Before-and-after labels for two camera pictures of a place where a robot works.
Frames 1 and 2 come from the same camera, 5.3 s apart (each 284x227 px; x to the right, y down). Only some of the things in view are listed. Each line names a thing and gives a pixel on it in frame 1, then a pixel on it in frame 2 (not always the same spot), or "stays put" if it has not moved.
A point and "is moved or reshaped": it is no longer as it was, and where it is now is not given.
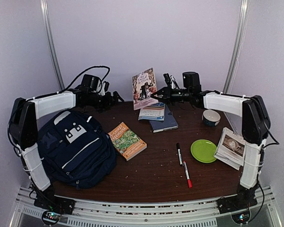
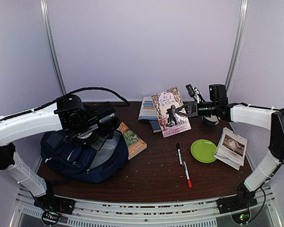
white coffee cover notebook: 231,149 stays put
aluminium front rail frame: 97,212 stays put
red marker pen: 190,182 stays put
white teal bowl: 210,117 stays put
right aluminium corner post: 237,50 stays put
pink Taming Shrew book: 144,85 -> 166,102
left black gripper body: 97,102 -> 88,136
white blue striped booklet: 155,112 stays put
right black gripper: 166,91 -> 193,109
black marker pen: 180,155 stays put
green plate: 203,151 stays put
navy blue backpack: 77,150 is moved or reshaped
